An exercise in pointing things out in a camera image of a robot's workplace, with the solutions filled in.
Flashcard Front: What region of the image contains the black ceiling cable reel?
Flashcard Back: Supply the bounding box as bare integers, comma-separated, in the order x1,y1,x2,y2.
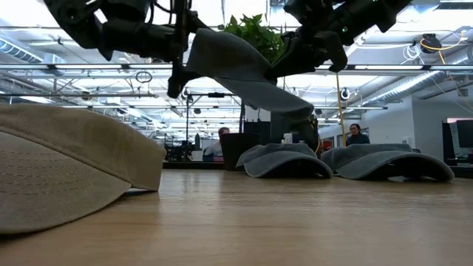
420,33,443,55

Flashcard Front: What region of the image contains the grey cloth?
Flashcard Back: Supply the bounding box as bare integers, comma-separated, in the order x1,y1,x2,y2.
235,143,333,180

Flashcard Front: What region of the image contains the grey baseball cap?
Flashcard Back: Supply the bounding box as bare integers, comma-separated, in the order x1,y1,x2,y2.
320,143,455,183
184,28,315,119

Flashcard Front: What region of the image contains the silver ventilation duct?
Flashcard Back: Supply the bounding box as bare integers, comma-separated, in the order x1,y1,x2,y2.
364,69,473,106

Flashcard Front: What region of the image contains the dark desk monitor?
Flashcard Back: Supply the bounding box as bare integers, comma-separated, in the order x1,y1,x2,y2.
442,118,473,166

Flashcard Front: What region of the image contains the black hanging cable loop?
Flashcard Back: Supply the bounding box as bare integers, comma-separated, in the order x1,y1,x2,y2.
135,70,154,84

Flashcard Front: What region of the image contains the green plant in black pot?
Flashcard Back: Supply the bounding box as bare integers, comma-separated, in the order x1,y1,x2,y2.
220,13,287,171

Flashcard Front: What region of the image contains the person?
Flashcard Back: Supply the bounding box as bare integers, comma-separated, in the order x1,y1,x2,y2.
345,123,371,147
203,126,232,163

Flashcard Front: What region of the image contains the beige baseball cap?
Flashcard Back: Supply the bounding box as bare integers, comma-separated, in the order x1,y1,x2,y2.
0,102,167,234

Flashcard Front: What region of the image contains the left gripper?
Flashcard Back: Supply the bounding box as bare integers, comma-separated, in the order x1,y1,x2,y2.
98,0,214,99

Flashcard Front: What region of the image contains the yellow cable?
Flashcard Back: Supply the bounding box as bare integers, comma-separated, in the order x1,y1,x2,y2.
334,73,347,148

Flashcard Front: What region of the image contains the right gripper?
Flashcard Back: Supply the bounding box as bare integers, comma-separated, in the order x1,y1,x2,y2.
264,29,349,81

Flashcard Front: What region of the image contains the black computer monitor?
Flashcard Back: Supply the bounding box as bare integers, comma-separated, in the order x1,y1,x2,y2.
269,112,319,145

